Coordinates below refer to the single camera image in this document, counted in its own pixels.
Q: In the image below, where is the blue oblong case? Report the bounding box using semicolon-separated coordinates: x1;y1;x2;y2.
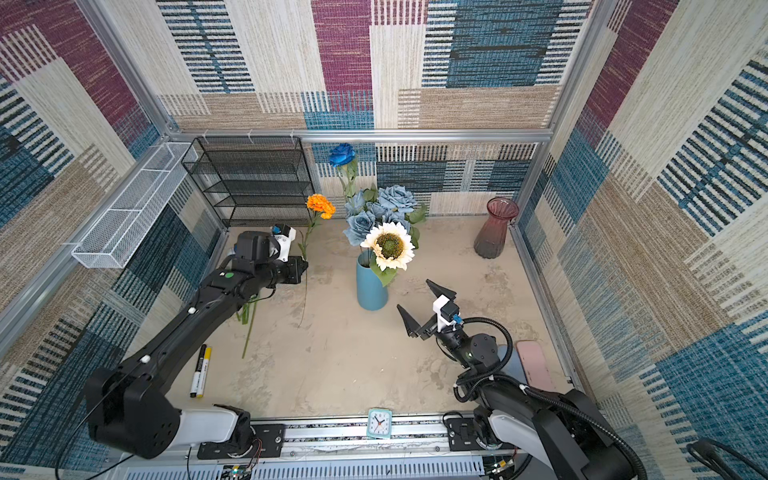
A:
498;345;525;382

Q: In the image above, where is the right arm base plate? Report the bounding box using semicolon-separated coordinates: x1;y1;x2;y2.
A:
442;412;482;452

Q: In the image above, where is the cream sunflower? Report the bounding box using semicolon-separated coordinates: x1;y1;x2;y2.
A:
360;222;416;287

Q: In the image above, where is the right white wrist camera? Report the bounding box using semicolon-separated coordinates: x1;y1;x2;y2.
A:
432;295;464;332

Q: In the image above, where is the black marker pen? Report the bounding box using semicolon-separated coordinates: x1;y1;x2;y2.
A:
190;344;207;398

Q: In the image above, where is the orange marigold flower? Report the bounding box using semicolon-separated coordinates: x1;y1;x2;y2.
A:
296;193;337;328

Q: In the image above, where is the white mesh wall basket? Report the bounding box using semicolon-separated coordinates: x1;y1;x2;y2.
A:
72;142;190;269

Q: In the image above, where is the black wire shelf rack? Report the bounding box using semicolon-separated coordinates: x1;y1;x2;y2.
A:
181;136;315;227

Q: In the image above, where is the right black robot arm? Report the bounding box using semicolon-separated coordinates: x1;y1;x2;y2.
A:
398;281;648;479

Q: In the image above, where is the bright blue rose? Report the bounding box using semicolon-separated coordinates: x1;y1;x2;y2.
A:
329;143;358;199

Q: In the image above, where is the aluminium front rail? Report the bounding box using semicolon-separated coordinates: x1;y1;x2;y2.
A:
101;412;619;480

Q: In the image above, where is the tulip bunch with green leaves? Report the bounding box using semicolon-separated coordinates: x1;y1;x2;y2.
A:
218;251;265;360

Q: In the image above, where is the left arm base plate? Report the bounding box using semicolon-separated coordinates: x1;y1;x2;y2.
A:
196;424;285;460

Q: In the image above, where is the yellow marker pen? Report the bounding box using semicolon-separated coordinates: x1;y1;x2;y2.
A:
196;346;212;398

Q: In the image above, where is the small teal alarm clock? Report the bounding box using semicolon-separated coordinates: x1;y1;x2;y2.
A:
366;408;393;440

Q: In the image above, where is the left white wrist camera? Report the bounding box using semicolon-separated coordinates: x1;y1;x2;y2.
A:
272;224;297;262

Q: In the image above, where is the pale blue rose bouquet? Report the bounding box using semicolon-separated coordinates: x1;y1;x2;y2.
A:
344;185;427;246

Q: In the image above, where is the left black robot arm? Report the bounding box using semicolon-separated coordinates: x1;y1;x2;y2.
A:
84;224;308;459

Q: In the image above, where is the teal ceramic vase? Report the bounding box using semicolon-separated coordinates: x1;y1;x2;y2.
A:
356;250;388;311

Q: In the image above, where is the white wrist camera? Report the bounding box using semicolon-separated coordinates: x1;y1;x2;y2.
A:
272;224;297;262
432;295;464;332

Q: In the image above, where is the red ribbed glass vase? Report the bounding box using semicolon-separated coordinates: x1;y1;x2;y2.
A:
473;197;519;259

